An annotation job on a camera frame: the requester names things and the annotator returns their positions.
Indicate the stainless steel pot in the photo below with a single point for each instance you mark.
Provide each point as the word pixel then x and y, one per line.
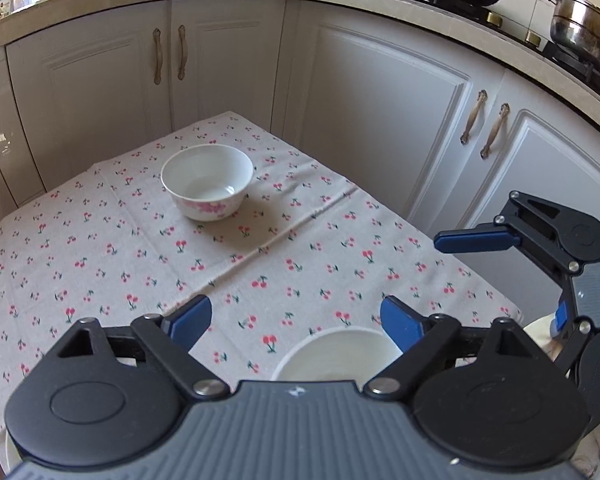
pixel 585 30

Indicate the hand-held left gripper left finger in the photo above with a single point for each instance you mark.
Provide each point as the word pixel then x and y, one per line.
pixel 192 317

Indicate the large white bowl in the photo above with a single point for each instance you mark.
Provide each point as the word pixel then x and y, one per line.
pixel 330 357

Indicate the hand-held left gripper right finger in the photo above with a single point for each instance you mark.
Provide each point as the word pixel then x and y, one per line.
pixel 400 322

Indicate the white bowl pink flowers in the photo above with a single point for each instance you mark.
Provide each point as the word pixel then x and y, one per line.
pixel 207 180

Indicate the cream cloth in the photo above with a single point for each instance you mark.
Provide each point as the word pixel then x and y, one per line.
pixel 535 332

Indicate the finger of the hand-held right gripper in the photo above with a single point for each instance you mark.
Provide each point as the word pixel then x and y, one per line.
pixel 560 319
pixel 475 241

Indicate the cherry-print tablecloth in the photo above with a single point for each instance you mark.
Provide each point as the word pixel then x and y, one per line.
pixel 105 260

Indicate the black gas stove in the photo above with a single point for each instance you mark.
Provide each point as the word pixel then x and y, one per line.
pixel 510 22

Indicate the white kitchen cabinet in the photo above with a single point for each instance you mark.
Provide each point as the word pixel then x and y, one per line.
pixel 355 110

